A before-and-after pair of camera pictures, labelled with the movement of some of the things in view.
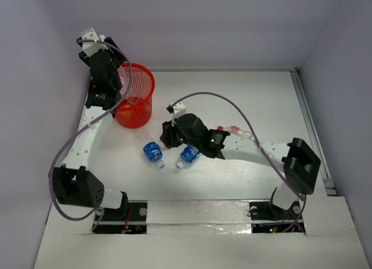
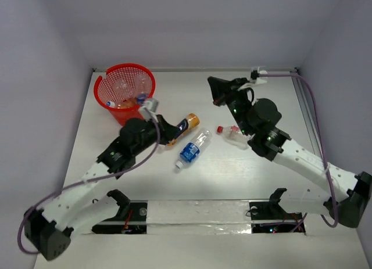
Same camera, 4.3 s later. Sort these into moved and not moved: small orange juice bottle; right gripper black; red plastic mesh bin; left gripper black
Moved: small orange juice bottle; left gripper black; right gripper black
Not moved: red plastic mesh bin
